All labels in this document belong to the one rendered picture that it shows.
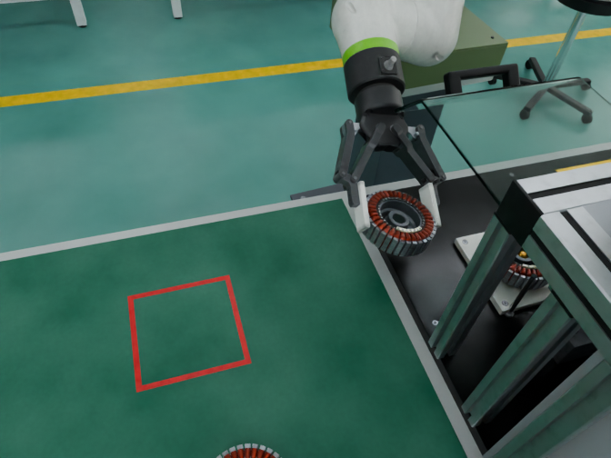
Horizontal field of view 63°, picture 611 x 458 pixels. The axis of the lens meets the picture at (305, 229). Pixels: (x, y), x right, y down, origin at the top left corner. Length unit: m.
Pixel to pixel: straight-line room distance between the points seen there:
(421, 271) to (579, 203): 0.39
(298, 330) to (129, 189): 1.42
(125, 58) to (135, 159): 0.80
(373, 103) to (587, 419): 0.50
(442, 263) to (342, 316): 0.20
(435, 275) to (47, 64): 2.42
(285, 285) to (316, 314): 0.07
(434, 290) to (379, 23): 0.43
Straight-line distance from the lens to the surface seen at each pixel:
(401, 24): 0.88
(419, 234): 0.72
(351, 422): 0.72
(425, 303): 0.80
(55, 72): 2.84
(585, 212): 0.50
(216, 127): 2.32
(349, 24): 0.85
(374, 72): 0.79
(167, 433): 0.72
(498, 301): 0.83
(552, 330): 0.53
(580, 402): 0.52
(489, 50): 1.35
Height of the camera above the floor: 1.42
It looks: 49 degrees down
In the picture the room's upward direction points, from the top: 5 degrees clockwise
